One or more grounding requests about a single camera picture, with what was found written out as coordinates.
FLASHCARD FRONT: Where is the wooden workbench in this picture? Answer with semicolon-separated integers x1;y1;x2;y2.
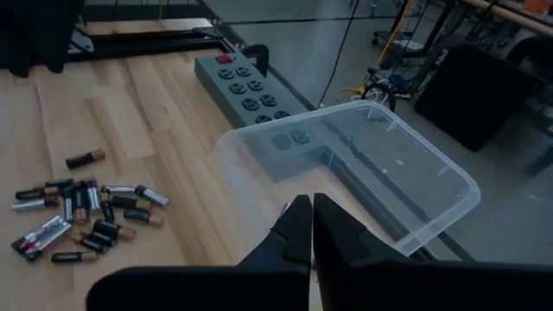
458;0;553;38

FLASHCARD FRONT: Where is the black copper-top battery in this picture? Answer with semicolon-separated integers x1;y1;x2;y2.
79;237;109;255
45;177;74;190
124;208;165;228
99;198;116;224
50;251;99;264
71;183;90;224
92;219;137;242
110;195;152;212
68;231;118;248
65;149;106;170
15;186;60;200

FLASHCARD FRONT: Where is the grey power strip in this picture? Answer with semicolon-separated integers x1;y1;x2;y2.
194;52;334;182

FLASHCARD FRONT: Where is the coiled black cable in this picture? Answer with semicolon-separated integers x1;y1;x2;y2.
361;79;397;112

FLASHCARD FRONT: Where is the clear plastic bin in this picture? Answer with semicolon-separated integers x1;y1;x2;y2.
214;99;482;257

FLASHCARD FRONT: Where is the yellow floor cable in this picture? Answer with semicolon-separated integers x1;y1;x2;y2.
335;0;414;101

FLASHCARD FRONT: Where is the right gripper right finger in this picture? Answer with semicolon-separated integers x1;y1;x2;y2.
313;192;553;311

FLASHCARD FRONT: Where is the black equipment cart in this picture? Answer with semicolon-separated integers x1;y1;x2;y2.
371;0;459;60

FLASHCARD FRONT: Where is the black table clamp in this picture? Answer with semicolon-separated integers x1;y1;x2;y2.
240;43;270;78

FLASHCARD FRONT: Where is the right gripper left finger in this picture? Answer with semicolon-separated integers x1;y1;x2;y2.
85;194;314;311

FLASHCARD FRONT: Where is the long black floor cable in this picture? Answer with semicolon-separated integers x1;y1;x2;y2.
317;0;360;109

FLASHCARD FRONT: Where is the black floor box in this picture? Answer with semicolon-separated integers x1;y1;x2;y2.
413;41;549;152

